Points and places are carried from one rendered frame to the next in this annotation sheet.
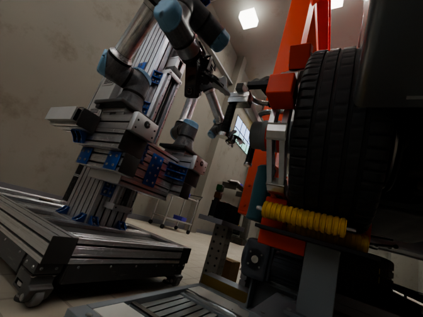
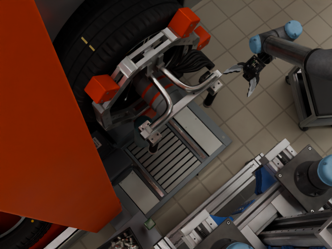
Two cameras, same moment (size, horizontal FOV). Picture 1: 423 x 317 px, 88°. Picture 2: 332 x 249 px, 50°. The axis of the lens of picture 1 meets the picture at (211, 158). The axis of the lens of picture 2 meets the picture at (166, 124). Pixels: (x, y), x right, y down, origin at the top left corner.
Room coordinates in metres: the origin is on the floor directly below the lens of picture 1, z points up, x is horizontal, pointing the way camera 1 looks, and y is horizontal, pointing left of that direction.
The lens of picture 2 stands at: (1.52, -0.15, 2.27)
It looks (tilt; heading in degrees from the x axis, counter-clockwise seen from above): 71 degrees down; 183
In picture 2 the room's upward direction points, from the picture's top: 14 degrees clockwise
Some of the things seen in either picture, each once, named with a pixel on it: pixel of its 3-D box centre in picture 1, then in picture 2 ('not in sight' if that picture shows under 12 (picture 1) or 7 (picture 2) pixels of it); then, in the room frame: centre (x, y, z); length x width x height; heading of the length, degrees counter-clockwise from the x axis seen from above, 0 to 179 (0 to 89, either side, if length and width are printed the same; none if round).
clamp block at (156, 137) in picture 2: not in sight; (149, 133); (1.11, -0.22, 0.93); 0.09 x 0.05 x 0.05; 59
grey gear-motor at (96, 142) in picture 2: (285, 282); (100, 152); (1.11, -0.50, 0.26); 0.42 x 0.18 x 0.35; 59
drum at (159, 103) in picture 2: (276, 136); (158, 92); (0.90, -0.25, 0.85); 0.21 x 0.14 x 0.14; 59
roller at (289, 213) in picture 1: (301, 217); not in sight; (0.70, -0.33, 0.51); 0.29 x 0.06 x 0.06; 59
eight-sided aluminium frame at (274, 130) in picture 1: (293, 137); (147, 80); (0.86, -0.31, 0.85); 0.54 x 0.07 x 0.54; 149
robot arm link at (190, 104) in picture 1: (188, 109); not in sight; (1.59, 0.29, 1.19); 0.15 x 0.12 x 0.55; 33
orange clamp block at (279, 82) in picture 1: (282, 92); (197, 40); (0.59, -0.15, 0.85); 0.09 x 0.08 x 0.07; 149
